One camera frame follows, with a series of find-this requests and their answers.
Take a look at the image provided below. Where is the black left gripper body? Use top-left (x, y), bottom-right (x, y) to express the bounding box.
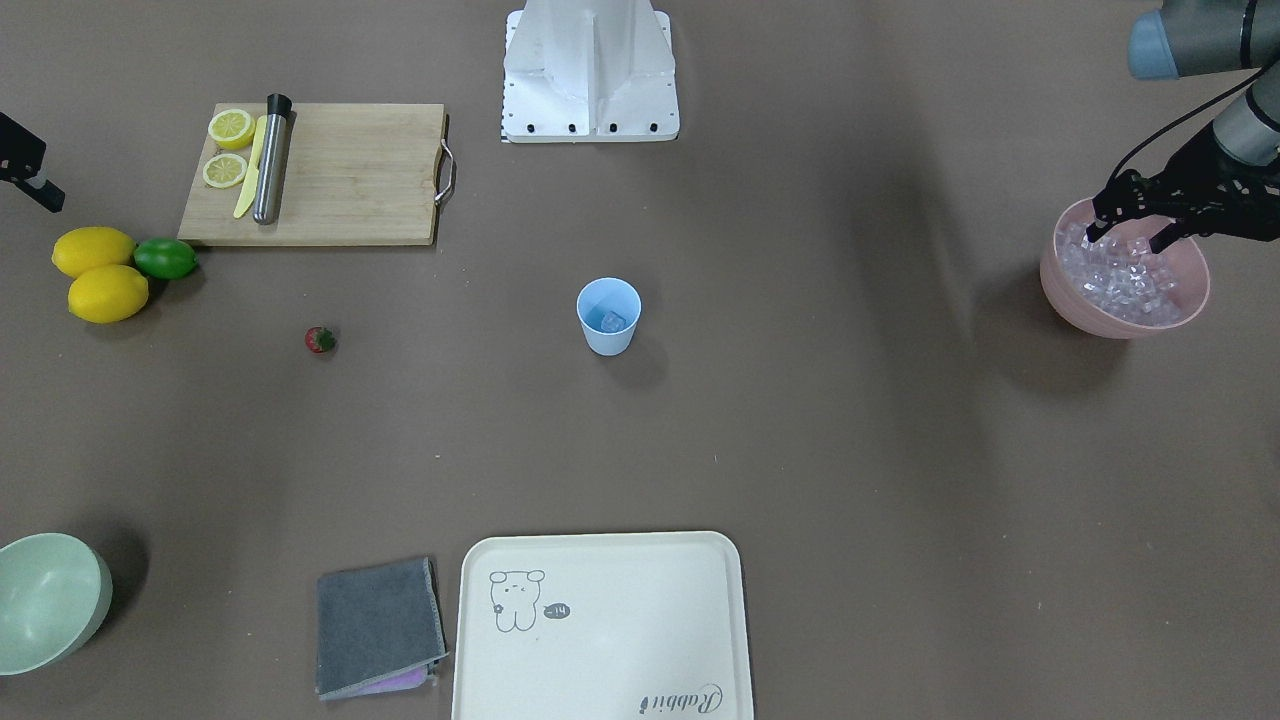
top-left (1092, 126), bottom-right (1279, 242)

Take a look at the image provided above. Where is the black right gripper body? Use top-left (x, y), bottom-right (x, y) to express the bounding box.
top-left (0, 113), bottom-right (47, 183)

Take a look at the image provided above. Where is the red strawberry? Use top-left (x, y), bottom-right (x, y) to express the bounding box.
top-left (303, 325), bottom-right (337, 354)

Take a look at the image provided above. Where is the clear ice cube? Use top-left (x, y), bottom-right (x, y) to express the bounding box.
top-left (599, 311), bottom-right (630, 334)

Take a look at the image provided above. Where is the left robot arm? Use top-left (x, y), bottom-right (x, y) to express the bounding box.
top-left (1085, 1), bottom-right (1279, 254)

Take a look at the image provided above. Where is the pink bowl of ice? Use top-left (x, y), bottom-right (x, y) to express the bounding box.
top-left (1039, 199), bottom-right (1211, 340)

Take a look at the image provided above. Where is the light blue cup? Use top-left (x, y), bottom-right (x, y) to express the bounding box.
top-left (576, 277), bottom-right (643, 357)

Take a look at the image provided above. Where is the yellow lemon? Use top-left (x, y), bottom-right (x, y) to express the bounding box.
top-left (51, 225), bottom-right (136, 279)
top-left (67, 265), bottom-right (150, 324)

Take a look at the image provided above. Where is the green lime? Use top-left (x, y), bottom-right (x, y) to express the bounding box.
top-left (132, 238), bottom-right (198, 281)

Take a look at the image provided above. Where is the lemon half slice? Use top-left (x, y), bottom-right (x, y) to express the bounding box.
top-left (207, 108), bottom-right (257, 151)
top-left (201, 152), bottom-right (250, 190)

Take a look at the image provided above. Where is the yellow plastic knife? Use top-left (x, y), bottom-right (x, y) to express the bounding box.
top-left (233, 115), bottom-right (268, 219)

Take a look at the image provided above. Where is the steel muddler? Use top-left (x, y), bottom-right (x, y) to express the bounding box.
top-left (252, 94), bottom-right (293, 225)

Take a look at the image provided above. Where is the bamboo cutting board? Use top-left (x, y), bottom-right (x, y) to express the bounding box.
top-left (175, 102), bottom-right (456, 249)

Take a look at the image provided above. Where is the mint green bowl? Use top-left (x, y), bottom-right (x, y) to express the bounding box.
top-left (1, 533), bottom-right (113, 676)

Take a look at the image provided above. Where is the grey folded cloth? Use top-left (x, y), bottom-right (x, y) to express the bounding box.
top-left (315, 556), bottom-right (448, 702)

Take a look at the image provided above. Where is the cream serving tray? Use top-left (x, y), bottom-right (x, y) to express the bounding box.
top-left (451, 530), bottom-right (756, 719)

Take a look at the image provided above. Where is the black camera cable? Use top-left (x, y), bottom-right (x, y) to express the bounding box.
top-left (1112, 60), bottom-right (1280, 191)

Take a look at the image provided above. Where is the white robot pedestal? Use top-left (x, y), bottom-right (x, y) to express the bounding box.
top-left (500, 1), bottom-right (681, 143)

